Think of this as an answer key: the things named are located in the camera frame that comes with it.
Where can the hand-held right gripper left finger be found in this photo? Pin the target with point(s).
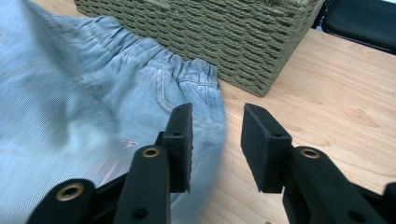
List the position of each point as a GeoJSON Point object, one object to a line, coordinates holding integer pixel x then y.
{"type": "Point", "coordinates": [177, 149]}

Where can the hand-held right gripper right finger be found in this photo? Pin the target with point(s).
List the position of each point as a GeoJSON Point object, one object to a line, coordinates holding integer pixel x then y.
{"type": "Point", "coordinates": [264, 149]}

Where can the green woven basket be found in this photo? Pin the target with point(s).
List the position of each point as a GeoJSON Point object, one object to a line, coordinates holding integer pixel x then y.
{"type": "Point", "coordinates": [218, 37]}

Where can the light blue denim pants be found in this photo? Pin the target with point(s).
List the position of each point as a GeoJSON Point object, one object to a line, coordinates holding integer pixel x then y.
{"type": "Point", "coordinates": [62, 109]}

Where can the black folding chair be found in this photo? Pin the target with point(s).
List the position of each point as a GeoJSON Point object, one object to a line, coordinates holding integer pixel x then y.
{"type": "Point", "coordinates": [358, 21]}

